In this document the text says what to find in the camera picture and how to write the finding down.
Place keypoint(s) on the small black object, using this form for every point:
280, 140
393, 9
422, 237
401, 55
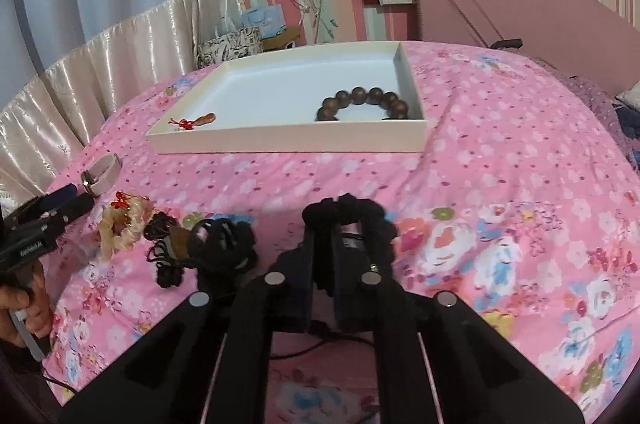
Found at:
507, 44

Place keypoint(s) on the cream satin curtain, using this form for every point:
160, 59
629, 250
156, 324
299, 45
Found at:
125, 48

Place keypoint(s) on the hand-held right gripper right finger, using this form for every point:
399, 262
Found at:
350, 304

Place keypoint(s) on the white pillow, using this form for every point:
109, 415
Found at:
630, 97

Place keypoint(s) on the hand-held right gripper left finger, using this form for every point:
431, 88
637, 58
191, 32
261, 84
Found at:
306, 284

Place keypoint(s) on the white shallow tray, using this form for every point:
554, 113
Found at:
280, 103

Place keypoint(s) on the light blue paper bag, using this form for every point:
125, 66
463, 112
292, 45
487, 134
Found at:
262, 19

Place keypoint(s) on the pink board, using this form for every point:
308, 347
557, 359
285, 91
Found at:
525, 13

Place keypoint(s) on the black and white patterned bag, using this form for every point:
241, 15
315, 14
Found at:
230, 46

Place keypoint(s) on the pink floral bedsheet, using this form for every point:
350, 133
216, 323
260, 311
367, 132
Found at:
500, 184

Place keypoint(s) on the purple blanket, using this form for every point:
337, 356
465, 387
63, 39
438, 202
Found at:
600, 113

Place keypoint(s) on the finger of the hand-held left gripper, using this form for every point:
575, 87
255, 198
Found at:
75, 209
57, 196

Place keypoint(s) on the pale pink bangle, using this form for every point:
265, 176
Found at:
105, 171

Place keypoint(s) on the cream flower hair accessory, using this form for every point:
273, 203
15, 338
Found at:
117, 234

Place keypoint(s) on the small gourd charm red knot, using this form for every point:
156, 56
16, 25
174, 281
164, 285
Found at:
202, 119

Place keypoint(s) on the black scrunchie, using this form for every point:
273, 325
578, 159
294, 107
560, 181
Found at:
370, 214

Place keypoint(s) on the black hair claw clip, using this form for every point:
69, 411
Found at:
225, 244

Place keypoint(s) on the person's left hand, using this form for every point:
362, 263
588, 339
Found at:
27, 309

